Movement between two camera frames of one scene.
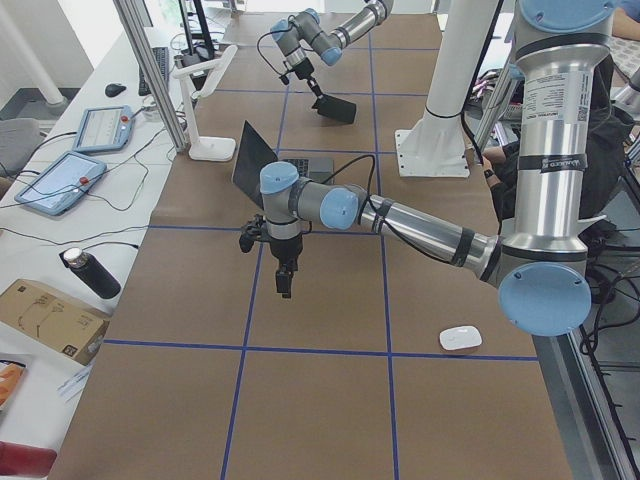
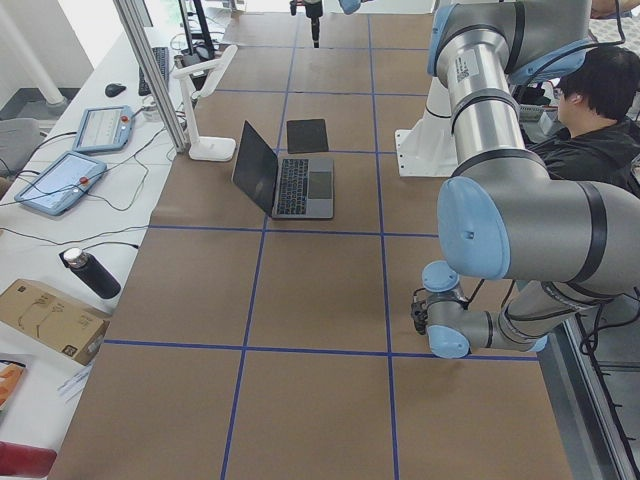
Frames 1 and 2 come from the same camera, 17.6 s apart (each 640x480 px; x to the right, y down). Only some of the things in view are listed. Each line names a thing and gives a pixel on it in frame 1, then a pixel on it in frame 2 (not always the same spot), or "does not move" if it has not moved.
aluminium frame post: x=138 y=29 does not move
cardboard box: x=50 y=315 does not move
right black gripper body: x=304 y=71 → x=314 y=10
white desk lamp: x=206 y=149 does not move
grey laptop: x=252 y=154 does not move
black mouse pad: x=341 y=110 → x=304 y=136
